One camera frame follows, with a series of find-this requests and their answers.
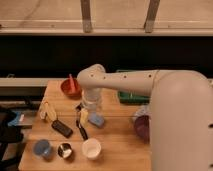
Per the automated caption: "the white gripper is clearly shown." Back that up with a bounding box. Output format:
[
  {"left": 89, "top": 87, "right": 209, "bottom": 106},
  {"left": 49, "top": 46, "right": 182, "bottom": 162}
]
[{"left": 80, "top": 88, "right": 101, "bottom": 126}]

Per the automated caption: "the blue sponge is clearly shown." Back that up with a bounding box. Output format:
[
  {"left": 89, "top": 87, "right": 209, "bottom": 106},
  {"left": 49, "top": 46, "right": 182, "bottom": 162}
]
[{"left": 89, "top": 113, "right": 105, "bottom": 128}]

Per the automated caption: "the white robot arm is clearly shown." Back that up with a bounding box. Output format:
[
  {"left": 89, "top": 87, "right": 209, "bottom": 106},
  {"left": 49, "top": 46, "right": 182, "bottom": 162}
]
[{"left": 77, "top": 64, "right": 213, "bottom": 171}]

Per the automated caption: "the green plastic tray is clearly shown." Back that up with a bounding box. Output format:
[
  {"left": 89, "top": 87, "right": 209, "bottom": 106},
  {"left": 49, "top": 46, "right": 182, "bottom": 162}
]
[{"left": 117, "top": 91, "right": 149, "bottom": 104}]

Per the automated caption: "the black rectangular block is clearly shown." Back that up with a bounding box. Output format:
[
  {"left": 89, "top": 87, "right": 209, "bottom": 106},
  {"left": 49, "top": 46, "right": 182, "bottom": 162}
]
[{"left": 51, "top": 120, "right": 73, "bottom": 138}]

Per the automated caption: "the white cup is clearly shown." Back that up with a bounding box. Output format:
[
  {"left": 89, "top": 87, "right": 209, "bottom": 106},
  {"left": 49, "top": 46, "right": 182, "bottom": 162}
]
[{"left": 82, "top": 138, "right": 102, "bottom": 160}]

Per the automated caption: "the red utensil in bowl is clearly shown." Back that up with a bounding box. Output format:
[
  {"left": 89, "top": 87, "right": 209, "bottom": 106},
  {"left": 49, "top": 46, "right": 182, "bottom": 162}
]
[{"left": 69, "top": 74, "right": 76, "bottom": 94}]

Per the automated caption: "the red bowl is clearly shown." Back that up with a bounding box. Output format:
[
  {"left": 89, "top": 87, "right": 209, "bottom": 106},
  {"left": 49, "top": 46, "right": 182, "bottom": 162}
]
[{"left": 60, "top": 79, "right": 82, "bottom": 98}]

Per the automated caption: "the small metal cup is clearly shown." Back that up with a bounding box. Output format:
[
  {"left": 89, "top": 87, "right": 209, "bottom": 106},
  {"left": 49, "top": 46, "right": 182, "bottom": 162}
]
[{"left": 58, "top": 143, "right": 73, "bottom": 159}]

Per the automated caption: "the banana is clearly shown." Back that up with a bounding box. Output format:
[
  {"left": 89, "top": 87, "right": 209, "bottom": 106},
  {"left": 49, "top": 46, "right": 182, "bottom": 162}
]
[{"left": 39, "top": 101, "right": 57, "bottom": 121}]

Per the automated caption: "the blue plastic cup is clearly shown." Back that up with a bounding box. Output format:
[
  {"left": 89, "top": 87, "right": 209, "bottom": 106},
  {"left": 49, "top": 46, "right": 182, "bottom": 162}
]
[{"left": 33, "top": 139, "right": 51, "bottom": 158}]

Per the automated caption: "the purple bowl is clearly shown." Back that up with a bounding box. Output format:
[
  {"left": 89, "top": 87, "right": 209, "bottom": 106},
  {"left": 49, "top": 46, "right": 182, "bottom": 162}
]
[{"left": 134, "top": 115, "right": 150, "bottom": 142}]

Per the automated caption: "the clear plastic bag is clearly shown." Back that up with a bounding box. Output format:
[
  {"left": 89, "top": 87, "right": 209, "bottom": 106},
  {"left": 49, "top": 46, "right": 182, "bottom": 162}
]
[{"left": 132, "top": 105, "right": 150, "bottom": 121}]

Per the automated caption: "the black chair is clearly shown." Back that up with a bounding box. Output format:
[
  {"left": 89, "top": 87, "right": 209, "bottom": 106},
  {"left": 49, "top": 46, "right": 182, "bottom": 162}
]
[{"left": 0, "top": 106, "right": 24, "bottom": 171}]

